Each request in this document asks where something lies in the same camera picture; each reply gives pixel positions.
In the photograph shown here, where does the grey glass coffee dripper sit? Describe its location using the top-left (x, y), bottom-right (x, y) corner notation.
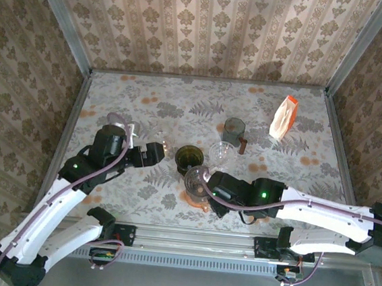
top-left (182, 164), bottom-right (212, 199)

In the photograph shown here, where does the green glass coffee dripper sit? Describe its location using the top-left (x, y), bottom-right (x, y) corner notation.
top-left (173, 143), bottom-right (206, 178)

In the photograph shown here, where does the smoky glass server wooden handle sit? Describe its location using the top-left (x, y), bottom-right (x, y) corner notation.
top-left (219, 116), bottom-right (250, 155)

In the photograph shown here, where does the clear plastic coffee dripper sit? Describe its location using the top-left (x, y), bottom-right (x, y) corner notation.
top-left (207, 139), bottom-right (238, 174)

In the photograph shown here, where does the orange coffee filter pack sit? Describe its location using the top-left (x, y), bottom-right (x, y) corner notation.
top-left (267, 93), bottom-right (300, 143)

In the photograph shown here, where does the aluminium mounting beam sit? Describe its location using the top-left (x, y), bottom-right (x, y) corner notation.
top-left (15, 212), bottom-right (377, 273)

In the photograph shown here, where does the floral patterned tablecloth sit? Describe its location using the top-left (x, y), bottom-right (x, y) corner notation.
top-left (37, 65), bottom-right (366, 244)

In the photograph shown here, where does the aluminium table edge rail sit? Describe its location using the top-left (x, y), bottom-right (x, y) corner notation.
top-left (91, 66), bottom-right (329, 97)
top-left (312, 90), bottom-right (371, 240)
top-left (31, 66), bottom-right (96, 219)

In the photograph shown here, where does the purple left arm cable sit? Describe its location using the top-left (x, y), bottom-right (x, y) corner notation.
top-left (0, 101), bottom-right (134, 286)

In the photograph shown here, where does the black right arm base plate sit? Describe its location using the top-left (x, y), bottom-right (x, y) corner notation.
top-left (252, 236), bottom-right (281, 261)

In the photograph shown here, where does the slotted grey cable duct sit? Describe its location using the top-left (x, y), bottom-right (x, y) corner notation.
top-left (74, 242), bottom-right (280, 278)

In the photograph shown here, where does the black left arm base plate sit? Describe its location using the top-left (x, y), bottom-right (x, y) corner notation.
top-left (110, 222), bottom-right (137, 247)

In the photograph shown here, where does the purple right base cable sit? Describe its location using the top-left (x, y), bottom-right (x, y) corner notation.
top-left (280, 248), bottom-right (325, 286)

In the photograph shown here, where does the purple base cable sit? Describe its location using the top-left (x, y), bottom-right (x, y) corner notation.
top-left (89, 237), bottom-right (126, 272)
top-left (280, 248), bottom-right (325, 286)

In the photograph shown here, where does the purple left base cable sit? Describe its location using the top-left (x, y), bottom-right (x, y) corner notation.
top-left (89, 237), bottom-right (126, 272)

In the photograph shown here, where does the aluminium frame post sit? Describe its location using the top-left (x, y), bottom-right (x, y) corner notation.
top-left (20, 0), bottom-right (100, 77)
top-left (325, 0), bottom-right (382, 100)

